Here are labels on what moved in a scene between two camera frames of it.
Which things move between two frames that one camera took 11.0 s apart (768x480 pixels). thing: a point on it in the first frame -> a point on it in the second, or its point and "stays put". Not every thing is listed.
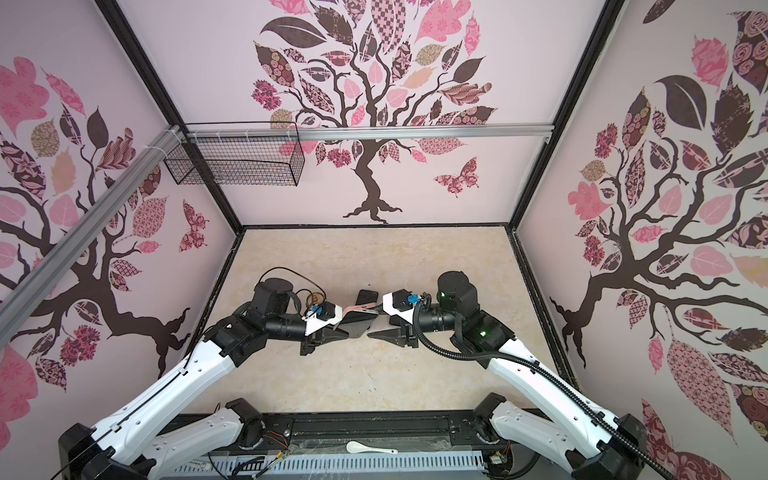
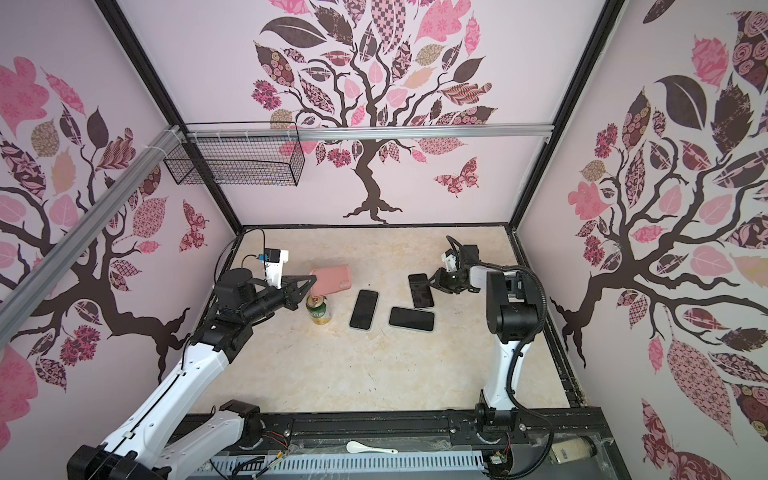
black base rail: (411, 432) stays put
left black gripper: (316, 339) -> (295, 295)
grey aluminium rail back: (252, 132) stays put
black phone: (356, 320) -> (420, 290)
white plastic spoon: (358, 447) stays put
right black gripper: (399, 339) -> (443, 274)
